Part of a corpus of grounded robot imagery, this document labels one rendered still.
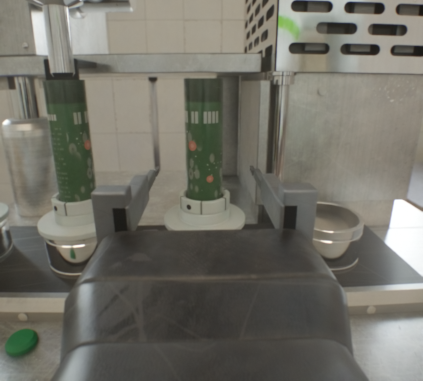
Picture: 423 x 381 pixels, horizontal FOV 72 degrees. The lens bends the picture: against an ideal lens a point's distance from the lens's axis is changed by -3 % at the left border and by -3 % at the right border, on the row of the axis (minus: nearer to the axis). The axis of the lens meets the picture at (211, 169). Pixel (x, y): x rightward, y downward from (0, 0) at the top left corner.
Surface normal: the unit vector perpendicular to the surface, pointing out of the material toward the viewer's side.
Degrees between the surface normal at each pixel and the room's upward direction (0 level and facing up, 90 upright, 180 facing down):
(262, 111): 90
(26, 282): 0
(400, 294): 45
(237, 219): 0
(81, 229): 0
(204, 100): 90
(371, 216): 90
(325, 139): 90
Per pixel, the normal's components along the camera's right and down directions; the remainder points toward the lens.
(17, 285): 0.00, -0.96
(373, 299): 0.02, -0.48
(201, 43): 0.03, 0.29
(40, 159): 0.62, 0.22
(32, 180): 0.37, 0.26
